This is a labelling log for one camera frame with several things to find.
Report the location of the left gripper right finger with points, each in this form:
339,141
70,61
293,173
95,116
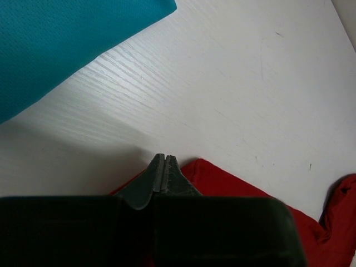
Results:
195,230

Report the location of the teal t shirt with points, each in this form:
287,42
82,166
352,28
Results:
44,42

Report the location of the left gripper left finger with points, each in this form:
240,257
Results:
106,230

